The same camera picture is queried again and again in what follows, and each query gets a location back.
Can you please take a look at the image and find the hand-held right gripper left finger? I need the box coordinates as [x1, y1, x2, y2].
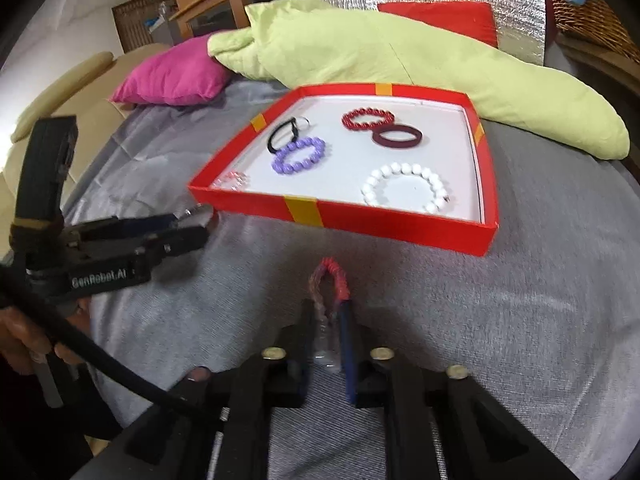
[122, 300, 318, 480]

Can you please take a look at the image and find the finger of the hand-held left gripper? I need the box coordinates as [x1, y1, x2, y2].
[70, 205, 217, 241]
[82, 226, 211, 267]

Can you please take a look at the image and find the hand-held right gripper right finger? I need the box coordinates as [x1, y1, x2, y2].
[337, 301, 566, 480]

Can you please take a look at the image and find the red and clear bead bracelet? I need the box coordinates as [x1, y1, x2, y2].
[309, 257, 351, 373]

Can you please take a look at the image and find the pink clear bead bracelet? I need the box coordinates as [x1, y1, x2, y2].
[212, 170, 250, 192]

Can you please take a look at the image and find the purple bead bracelet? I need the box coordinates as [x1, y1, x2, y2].
[271, 137, 327, 176]

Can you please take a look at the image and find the black hair tie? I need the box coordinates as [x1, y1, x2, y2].
[267, 117, 301, 155]

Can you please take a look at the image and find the red cardboard box tray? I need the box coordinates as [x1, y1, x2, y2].
[187, 81, 500, 257]

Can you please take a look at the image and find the white bead bracelet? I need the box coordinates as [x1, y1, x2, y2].
[361, 161, 449, 213]

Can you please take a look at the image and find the maroon hair ring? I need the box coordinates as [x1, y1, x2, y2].
[371, 124, 423, 151]

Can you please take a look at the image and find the person's left hand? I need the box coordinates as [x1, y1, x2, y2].
[0, 300, 93, 377]

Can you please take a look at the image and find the beige sofa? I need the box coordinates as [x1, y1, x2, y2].
[0, 42, 171, 261]

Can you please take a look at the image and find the pink pillow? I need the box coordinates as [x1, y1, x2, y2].
[109, 37, 233, 107]

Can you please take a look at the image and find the brown rattan screen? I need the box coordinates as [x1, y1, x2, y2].
[112, 0, 171, 53]

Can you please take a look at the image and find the light green pillow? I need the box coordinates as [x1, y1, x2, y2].
[207, 0, 630, 161]

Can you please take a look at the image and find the red cushion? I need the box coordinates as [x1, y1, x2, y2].
[377, 1, 498, 51]

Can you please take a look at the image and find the wooden bench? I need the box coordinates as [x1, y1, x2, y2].
[547, 35, 640, 111]

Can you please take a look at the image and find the wicker basket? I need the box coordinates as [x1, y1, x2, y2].
[542, 0, 640, 63]

